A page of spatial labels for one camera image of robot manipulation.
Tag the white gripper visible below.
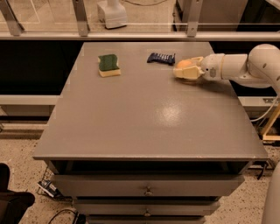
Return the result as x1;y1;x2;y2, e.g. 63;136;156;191
173;53;225;81

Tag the orange fruit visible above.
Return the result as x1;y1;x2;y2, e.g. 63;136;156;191
176;59;193;69

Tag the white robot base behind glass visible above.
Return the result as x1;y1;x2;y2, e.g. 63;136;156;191
97;0;128;29

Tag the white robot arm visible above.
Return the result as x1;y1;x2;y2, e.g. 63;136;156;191
173;44;280;224

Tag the blue rxbar wrapper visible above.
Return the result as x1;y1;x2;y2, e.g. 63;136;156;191
147;52;175;66

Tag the green yellow sponge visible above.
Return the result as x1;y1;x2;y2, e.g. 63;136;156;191
98;54;121;77

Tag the grey top drawer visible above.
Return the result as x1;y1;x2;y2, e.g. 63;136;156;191
52;174;244;197

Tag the grey drawer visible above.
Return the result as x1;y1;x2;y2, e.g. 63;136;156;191
87;216;205;224
73;199;220;216
52;174;244;197

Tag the grey middle drawer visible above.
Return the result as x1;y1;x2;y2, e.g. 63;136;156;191
73;199;220;216

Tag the metal railing with glass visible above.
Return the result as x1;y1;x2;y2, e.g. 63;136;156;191
0;0;280;41

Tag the grey bottom drawer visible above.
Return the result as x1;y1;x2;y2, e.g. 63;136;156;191
87;216;205;224

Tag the small device on floor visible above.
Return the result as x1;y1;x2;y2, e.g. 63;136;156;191
38;179;60;198

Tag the black object on floor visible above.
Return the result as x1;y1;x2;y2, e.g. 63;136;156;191
0;163;35;224

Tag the wooden yellow frame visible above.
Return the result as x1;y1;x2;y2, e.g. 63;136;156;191
260;104;280;141

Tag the black cable on floor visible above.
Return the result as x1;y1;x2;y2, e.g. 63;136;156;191
47;208;86;224

